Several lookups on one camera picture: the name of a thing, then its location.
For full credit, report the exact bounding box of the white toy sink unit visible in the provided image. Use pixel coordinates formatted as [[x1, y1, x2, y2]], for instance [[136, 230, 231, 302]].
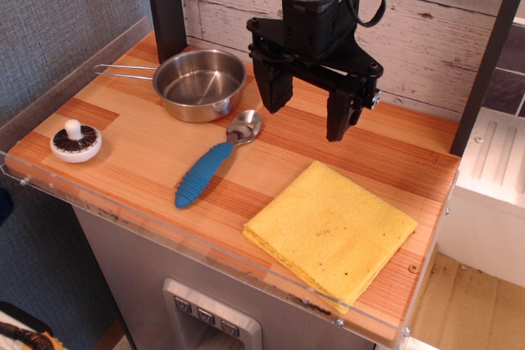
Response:
[[437, 108, 524, 286]]

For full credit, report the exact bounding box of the grey toy fridge cabinet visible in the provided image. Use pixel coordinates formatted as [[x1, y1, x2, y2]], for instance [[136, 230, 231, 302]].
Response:
[[74, 208, 376, 349]]

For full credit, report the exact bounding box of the silver dispenser panel with buttons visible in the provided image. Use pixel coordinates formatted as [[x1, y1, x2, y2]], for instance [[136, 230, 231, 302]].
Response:
[[162, 278, 263, 349]]

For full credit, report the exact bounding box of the folded yellow cloth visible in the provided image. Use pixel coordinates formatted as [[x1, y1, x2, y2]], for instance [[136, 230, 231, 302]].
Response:
[[243, 161, 418, 315]]

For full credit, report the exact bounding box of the yellow black object corner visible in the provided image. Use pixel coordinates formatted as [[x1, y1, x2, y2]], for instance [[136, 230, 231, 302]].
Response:
[[1, 322, 64, 350]]

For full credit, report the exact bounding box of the dark left frame post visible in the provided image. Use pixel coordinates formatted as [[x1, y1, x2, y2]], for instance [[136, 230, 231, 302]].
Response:
[[149, 0, 187, 63]]

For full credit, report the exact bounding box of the clear acrylic table guard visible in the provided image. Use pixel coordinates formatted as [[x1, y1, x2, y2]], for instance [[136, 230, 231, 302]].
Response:
[[0, 16, 460, 343]]

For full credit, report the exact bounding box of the blue handled metal spoon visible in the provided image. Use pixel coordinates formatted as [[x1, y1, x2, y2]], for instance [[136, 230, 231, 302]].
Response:
[[175, 109, 263, 209]]

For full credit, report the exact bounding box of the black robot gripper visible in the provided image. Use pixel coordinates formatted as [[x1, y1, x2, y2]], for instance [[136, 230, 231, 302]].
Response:
[[247, 0, 383, 142]]

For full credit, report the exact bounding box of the white toy mushroom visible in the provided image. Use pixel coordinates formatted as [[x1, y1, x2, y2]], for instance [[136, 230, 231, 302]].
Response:
[[50, 119, 103, 163]]

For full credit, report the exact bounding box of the dark right frame post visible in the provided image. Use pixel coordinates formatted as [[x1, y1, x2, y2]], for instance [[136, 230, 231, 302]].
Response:
[[450, 0, 521, 157]]

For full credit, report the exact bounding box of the dark frame post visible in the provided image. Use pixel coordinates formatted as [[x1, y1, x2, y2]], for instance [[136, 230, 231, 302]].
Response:
[[149, 0, 187, 63], [450, 0, 521, 157]]

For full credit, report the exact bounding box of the stainless steel saucepan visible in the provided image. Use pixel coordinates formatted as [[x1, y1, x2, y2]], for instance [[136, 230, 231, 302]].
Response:
[[93, 49, 248, 123]]

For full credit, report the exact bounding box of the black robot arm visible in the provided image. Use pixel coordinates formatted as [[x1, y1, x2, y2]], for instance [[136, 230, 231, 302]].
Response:
[[247, 0, 386, 142]]

